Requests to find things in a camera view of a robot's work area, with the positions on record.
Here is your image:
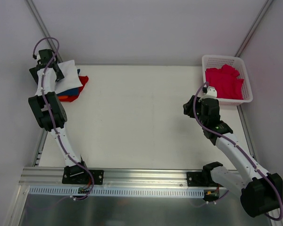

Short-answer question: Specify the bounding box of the white t shirt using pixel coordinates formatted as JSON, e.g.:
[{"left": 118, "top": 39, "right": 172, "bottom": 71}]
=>
[{"left": 55, "top": 60, "right": 83, "bottom": 94}]

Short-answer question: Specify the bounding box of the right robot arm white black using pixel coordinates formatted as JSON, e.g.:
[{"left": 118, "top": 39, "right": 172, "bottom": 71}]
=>
[{"left": 183, "top": 95, "right": 283, "bottom": 221}]

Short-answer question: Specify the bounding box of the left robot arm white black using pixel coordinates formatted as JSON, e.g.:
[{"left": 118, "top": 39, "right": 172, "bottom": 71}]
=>
[{"left": 28, "top": 49, "right": 89, "bottom": 184}]

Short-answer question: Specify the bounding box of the folded blue t shirt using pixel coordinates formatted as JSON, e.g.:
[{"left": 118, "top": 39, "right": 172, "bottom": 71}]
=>
[{"left": 55, "top": 68, "right": 83, "bottom": 96}]

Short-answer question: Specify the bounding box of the folded red t shirt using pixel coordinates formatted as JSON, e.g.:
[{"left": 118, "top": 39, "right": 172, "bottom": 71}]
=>
[{"left": 58, "top": 76, "right": 89, "bottom": 102}]

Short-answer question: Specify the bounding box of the crumpled pink t shirt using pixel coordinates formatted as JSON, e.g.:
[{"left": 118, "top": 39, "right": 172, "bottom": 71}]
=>
[{"left": 205, "top": 64, "right": 244, "bottom": 100}]

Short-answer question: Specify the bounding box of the white plastic basket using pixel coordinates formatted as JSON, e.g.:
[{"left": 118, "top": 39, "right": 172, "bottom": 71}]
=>
[{"left": 202, "top": 55, "right": 253, "bottom": 105}]

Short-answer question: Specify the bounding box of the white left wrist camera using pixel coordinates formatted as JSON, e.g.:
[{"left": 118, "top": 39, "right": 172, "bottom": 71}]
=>
[{"left": 33, "top": 54, "right": 41, "bottom": 61}]

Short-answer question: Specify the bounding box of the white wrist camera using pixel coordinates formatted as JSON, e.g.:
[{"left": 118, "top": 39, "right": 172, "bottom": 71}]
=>
[
  {"left": 33, "top": 54, "right": 41, "bottom": 61},
  {"left": 202, "top": 86, "right": 217, "bottom": 99}
]

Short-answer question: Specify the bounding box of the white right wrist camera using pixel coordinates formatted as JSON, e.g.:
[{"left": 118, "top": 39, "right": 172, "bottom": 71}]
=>
[{"left": 202, "top": 86, "right": 217, "bottom": 99}]

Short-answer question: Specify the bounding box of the left aluminium frame post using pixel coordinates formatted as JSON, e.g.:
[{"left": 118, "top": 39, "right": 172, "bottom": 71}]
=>
[{"left": 24, "top": 0, "right": 63, "bottom": 63}]

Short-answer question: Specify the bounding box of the aluminium frame post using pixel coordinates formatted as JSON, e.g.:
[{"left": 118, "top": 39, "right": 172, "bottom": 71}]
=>
[
  {"left": 234, "top": 0, "right": 274, "bottom": 57},
  {"left": 24, "top": 0, "right": 63, "bottom": 63}
]

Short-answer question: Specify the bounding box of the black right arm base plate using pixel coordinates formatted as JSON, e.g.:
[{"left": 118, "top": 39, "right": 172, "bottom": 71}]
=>
[{"left": 186, "top": 171, "right": 215, "bottom": 187}]

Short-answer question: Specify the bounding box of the aluminium mounting rail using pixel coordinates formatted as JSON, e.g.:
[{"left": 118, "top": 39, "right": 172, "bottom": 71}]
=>
[{"left": 19, "top": 167, "right": 217, "bottom": 189}]

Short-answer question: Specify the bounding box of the right aluminium frame post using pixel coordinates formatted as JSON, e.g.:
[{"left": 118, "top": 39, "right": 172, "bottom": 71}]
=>
[{"left": 234, "top": 0, "right": 274, "bottom": 57}]

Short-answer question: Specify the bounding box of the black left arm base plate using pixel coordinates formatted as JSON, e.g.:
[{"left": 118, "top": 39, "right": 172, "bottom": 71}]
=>
[{"left": 62, "top": 165, "right": 104, "bottom": 185}]

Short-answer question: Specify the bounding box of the white slotted cable duct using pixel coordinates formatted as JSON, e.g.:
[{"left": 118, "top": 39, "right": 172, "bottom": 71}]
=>
[{"left": 29, "top": 186, "right": 205, "bottom": 199}]

